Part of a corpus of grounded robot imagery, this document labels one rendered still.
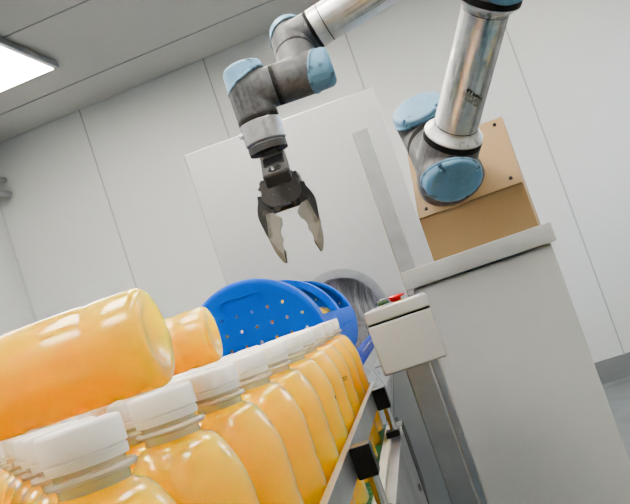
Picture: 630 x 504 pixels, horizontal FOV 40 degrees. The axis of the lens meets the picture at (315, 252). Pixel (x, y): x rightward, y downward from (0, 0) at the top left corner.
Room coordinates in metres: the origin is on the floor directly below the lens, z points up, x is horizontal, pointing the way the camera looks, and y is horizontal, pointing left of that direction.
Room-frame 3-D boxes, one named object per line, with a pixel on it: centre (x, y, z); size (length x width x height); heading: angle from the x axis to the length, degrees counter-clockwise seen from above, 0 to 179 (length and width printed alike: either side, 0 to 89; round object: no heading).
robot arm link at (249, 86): (1.54, 0.02, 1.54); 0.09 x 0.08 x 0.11; 87
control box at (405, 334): (1.42, -0.10, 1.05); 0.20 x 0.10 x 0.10; 175
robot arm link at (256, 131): (1.54, 0.02, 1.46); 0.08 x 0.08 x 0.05
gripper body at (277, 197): (1.55, 0.02, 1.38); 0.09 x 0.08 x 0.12; 175
